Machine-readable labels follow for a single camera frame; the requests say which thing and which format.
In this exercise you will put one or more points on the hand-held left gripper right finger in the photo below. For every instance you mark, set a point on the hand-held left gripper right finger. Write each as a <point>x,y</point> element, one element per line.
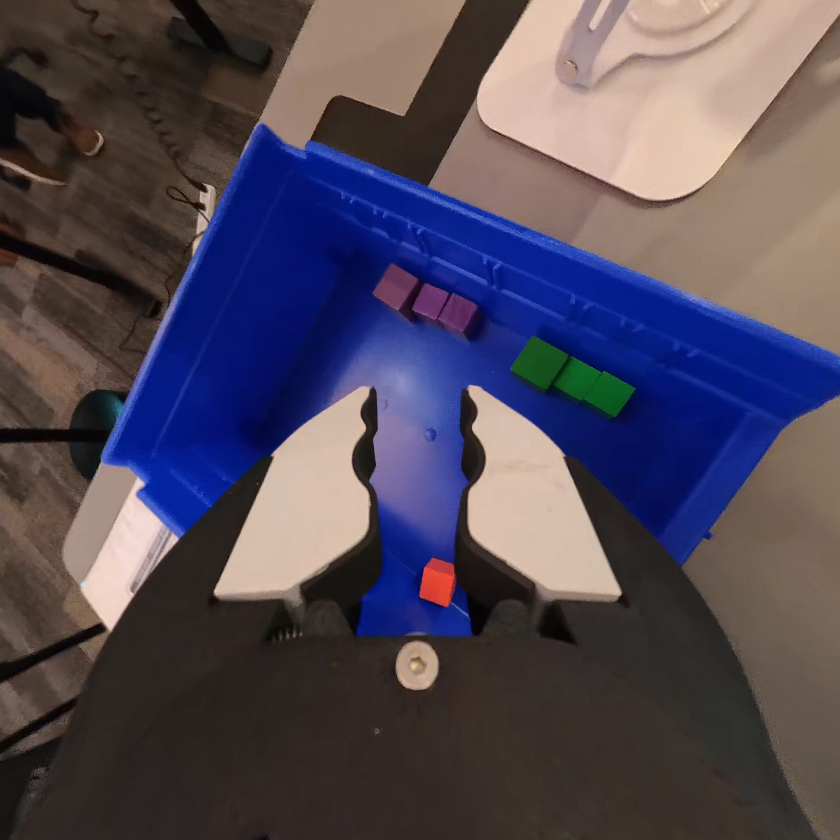
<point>538,525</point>

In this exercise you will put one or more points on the purple cube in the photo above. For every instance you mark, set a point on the purple cube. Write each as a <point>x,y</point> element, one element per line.
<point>430,302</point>
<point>459,313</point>
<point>396,289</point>

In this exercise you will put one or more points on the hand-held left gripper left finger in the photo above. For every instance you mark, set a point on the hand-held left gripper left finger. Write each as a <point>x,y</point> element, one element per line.
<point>295,525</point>

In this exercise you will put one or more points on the blue plastic bin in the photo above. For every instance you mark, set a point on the blue plastic bin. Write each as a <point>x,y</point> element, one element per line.
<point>262,328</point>

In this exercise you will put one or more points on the white power strip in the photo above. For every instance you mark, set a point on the white power strip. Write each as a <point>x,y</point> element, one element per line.
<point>207,207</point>

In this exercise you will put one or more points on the black stanchion post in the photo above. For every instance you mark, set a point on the black stanchion post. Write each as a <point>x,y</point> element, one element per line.
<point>98,420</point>

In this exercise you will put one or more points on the green cube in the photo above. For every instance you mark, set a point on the green cube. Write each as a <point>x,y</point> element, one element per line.
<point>610,394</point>
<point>539,363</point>
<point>577,379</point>

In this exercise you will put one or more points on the red cube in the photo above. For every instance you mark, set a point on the red cube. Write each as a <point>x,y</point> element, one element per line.
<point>436,583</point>

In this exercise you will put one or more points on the paper sheet in plastic sleeve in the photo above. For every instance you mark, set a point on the paper sheet in plastic sleeve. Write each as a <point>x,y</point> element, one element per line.
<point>124,558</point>

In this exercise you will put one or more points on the white document stand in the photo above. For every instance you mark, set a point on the white document stand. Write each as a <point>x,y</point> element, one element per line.
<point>623,118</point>

